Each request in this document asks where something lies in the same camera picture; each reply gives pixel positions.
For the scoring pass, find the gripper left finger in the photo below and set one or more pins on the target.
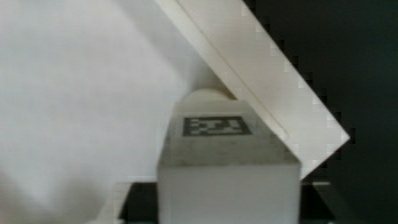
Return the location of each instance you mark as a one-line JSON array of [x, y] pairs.
[[138, 210]]

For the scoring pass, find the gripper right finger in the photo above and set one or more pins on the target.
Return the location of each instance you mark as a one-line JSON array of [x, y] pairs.
[[323, 208]]

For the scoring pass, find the white table leg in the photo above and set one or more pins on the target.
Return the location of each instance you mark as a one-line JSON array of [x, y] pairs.
[[227, 171]]

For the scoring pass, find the white square tabletop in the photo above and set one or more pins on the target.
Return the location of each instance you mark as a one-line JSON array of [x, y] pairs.
[[103, 60]]

